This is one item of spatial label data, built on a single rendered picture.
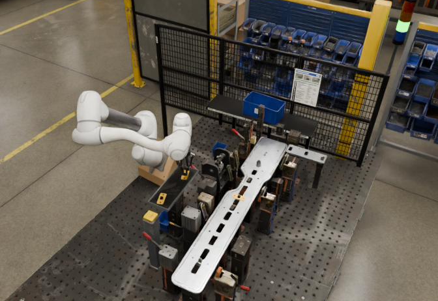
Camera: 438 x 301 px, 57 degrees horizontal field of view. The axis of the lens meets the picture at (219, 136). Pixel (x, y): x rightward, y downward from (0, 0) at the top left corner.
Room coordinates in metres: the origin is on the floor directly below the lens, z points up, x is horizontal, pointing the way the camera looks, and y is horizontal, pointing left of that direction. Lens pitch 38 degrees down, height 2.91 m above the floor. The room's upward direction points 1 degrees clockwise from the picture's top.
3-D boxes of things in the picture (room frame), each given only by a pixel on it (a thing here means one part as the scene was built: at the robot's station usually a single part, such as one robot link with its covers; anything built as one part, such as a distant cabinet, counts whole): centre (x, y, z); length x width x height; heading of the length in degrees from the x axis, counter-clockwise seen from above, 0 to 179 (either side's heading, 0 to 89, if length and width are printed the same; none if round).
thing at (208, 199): (1.70, 0.07, 0.89); 0.13 x 0.11 x 0.38; 65
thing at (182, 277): (1.76, -0.14, 1.00); 1.38 x 0.22 x 0.02; 155
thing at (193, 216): (1.56, 0.15, 0.90); 0.13 x 0.10 x 0.41; 65
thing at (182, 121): (1.80, 0.21, 1.54); 0.13 x 0.11 x 0.16; 178
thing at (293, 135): (2.40, -0.57, 0.88); 0.08 x 0.08 x 0.36; 65
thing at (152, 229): (1.48, 0.37, 0.92); 0.08 x 0.08 x 0.44; 65
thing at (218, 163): (1.96, 0.01, 0.94); 0.18 x 0.13 x 0.49; 155
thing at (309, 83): (2.66, -0.66, 1.30); 0.23 x 0.02 x 0.31; 65
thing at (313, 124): (2.68, -0.34, 1.02); 0.90 x 0.22 x 0.03; 65
